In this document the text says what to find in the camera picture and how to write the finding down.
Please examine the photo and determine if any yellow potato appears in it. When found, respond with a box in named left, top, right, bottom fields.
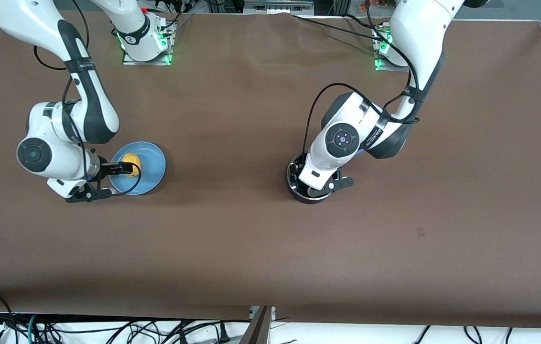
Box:
left=123, top=153, right=142, bottom=179

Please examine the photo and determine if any glass lid with blue knob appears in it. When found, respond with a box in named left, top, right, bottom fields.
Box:
left=289, top=159, right=311, bottom=193

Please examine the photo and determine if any blue round plate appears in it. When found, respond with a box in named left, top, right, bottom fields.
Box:
left=110, top=141, right=167, bottom=196

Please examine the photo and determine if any brown table cover sheet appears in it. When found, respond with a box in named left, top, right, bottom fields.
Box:
left=0, top=10, right=541, bottom=330

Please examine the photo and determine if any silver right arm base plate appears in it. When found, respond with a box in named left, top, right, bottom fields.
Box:
left=121, top=20, right=175, bottom=66

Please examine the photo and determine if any dark pot with blue handle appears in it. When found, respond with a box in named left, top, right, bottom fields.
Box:
left=287, top=153, right=344, bottom=205

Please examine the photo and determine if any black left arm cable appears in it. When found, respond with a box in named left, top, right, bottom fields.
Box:
left=301, top=0, right=422, bottom=169

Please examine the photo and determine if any aluminium profile post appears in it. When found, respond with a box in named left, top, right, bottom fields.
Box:
left=240, top=306, right=277, bottom=344

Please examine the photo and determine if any aluminium rail with sockets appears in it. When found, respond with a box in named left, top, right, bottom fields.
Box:
left=244, top=0, right=315, bottom=15

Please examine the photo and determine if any black cable across table edge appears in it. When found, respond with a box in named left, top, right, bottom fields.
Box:
left=292, top=14, right=385, bottom=37

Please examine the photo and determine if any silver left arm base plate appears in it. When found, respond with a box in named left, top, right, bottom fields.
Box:
left=374, top=26, right=411, bottom=72

